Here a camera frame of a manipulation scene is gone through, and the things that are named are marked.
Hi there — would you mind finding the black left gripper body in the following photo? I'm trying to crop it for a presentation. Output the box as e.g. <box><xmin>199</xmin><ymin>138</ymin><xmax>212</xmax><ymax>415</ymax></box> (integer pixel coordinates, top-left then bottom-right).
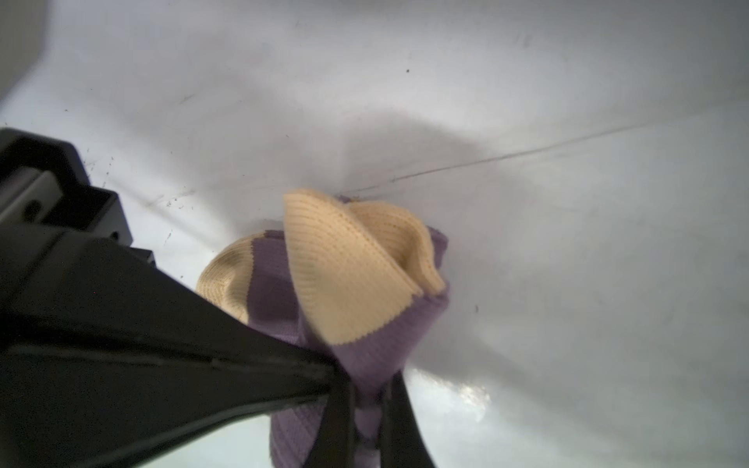
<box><xmin>1</xmin><ymin>129</ymin><xmax>339</xmax><ymax>467</ymax></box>

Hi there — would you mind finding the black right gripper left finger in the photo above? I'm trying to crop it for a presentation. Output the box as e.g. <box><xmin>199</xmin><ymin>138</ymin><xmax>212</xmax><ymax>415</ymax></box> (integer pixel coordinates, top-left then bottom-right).
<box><xmin>304</xmin><ymin>372</ymin><xmax>356</xmax><ymax>468</ymax></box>

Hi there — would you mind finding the purple sock with beige toe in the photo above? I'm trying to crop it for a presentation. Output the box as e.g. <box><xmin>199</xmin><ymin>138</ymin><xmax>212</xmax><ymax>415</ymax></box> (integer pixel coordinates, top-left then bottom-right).
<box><xmin>196</xmin><ymin>189</ymin><xmax>449</xmax><ymax>467</ymax></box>

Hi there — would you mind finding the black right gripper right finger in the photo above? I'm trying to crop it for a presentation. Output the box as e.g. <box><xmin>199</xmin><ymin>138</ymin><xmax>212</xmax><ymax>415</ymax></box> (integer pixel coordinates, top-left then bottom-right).
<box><xmin>380</xmin><ymin>372</ymin><xmax>436</xmax><ymax>468</ymax></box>

